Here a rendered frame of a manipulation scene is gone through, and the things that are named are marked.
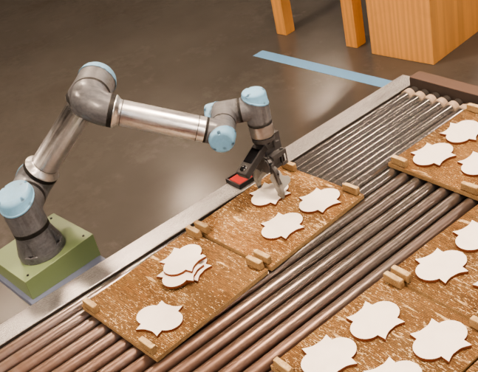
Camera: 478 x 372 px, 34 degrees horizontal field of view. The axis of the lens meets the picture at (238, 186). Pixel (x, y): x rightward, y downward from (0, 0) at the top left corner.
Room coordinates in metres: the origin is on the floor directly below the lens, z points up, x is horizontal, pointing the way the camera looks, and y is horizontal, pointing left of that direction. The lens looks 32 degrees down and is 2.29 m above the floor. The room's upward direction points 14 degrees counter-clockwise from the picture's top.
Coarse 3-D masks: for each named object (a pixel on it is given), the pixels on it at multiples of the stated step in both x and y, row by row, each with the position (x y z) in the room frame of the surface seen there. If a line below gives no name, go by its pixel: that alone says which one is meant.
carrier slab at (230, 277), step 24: (192, 240) 1.92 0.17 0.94; (144, 264) 1.86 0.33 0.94; (216, 264) 1.77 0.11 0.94; (240, 264) 1.75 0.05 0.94; (120, 288) 1.77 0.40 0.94; (144, 288) 1.74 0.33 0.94; (192, 288) 1.69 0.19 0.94; (216, 288) 1.67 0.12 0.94; (240, 288) 1.65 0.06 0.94; (120, 312) 1.66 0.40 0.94; (192, 312) 1.59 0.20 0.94; (216, 312) 1.58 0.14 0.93; (144, 336) 1.55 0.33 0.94; (168, 336) 1.52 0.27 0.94
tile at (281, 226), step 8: (280, 216) 1.92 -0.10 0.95; (288, 216) 1.91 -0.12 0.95; (296, 216) 1.90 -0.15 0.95; (264, 224) 1.90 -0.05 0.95; (272, 224) 1.89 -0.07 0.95; (280, 224) 1.88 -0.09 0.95; (288, 224) 1.87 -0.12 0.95; (296, 224) 1.86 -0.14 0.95; (264, 232) 1.86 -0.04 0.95; (272, 232) 1.85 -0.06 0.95; (280, 232) 1.84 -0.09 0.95; (288, 232) 1.83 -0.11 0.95; (272, 240) 1.82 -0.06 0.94
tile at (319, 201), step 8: (312, 192) 2.01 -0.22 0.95; (320, 192) 2.00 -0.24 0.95; (328, 192) 1.99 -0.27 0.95; (336, 192) 1.97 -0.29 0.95; (304, 200) 1.97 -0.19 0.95; (312, 200) 1.96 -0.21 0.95; (320, 200) 1.95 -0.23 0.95; (328, 200) 1.94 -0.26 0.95; (336, 200) 1.93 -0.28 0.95; (304, 208) 1.93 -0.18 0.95; (312, 208) 1.92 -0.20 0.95; (320, 208) 1.91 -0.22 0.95; (328, 208) 1.91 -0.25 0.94
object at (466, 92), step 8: (416, 72) 2.63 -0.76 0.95; (424, 72) 2.61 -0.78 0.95; (416, 80) 2.58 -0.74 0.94; (424, 80) 2.55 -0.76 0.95; (432, 80) 2.53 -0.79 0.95; (440, 80) 2.51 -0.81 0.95; (448, 80) 2.50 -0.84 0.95; (456, 80) 2.49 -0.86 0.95; (424, 88) 2.55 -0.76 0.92; (432, 88) 2.51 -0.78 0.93; (440, 88) 2.48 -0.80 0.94; (448, 88) 2.45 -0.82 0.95; (456, 88) 2.43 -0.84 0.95; (464, 88) 2.42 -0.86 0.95; (472, 88) 2.40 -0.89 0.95; (440, 96) 2.48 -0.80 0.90; (456, 96) 2.42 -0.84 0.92; (464, 96) 2.39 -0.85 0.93; (472, 96) 2.36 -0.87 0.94
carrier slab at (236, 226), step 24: (216, 216) 2.01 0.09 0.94; (240, 216) 1.98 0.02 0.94; (264, 216) 1.95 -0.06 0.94; (312, 216) 1.89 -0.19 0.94; (336, 216) 1.87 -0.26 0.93; (216, 240) 1.89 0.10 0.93; (240, 240) 1.86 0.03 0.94; (264, 240) 1.83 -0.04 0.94; (288, 240) 1.81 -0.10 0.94; (264, 264) 1.72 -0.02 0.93
